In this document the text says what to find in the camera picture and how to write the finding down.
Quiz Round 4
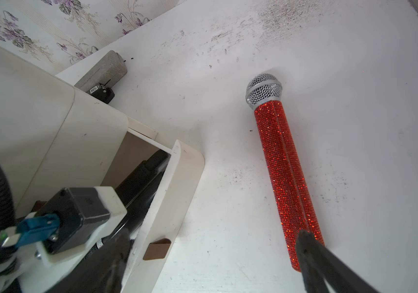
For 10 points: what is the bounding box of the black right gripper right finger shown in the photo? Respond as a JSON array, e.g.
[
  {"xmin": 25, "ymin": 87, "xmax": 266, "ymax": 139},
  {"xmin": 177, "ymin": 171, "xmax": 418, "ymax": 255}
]
[{"xmin": 296, "ymin": 230, "xmax": 377, "ymax": 293}]

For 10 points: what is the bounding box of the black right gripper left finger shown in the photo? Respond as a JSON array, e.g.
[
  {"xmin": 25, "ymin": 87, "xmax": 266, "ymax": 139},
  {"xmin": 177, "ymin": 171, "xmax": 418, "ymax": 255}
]
[{"xmin": 48, "ymin": 228, "xmax": 132, "ymax": 293}]

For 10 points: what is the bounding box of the white plastic drawer cabinet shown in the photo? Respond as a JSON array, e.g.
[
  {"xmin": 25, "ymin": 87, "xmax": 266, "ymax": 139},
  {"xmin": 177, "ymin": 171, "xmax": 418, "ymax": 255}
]
[{"xmin": 0, "ymin": 47, "xmax": 156, "ymax": 217}]

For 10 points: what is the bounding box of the black microphone in drawer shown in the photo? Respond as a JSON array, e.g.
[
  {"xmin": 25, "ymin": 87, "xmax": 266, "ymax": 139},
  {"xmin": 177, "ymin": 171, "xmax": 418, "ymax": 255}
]
[{"xmin": 115, "ymin": 150, "xmax": 170, "ymax": 231}]

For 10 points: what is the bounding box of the black stapler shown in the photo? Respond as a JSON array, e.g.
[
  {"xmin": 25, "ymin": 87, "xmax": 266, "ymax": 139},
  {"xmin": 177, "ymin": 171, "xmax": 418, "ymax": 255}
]
[{"xmin": 87, "ymin": 84, "xmax": 115, "ymax": 104}]

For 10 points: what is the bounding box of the grey whiteboard eraser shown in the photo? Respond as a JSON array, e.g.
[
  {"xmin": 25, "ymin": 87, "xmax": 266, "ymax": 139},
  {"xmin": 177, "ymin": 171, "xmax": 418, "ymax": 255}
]
[{"xmin": 74, "ymin": 50, "xmax": 128, "ymax": 92}]

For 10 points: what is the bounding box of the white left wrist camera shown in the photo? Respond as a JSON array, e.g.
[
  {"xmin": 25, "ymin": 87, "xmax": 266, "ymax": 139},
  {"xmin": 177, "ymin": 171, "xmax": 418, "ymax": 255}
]
[{"xmin": 0, "ymin": 186, "xmax": 128, "ymax": 293}]

